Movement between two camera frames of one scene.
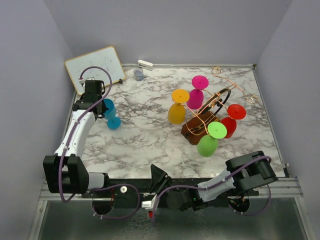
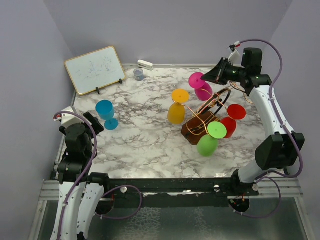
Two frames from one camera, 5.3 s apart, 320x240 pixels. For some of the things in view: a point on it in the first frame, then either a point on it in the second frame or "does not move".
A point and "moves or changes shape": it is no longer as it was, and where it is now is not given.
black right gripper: [156, 172] -> [216, 74]
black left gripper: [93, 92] -> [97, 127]
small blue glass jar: [138, 73] does not move
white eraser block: [145, 64] does not move
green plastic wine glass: [207, 145] does not move
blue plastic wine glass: [113, 122] does not move
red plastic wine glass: [235, 112] does not move
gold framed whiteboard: [106, 57] does not move
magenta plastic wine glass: [196, 98] moves or changes shape
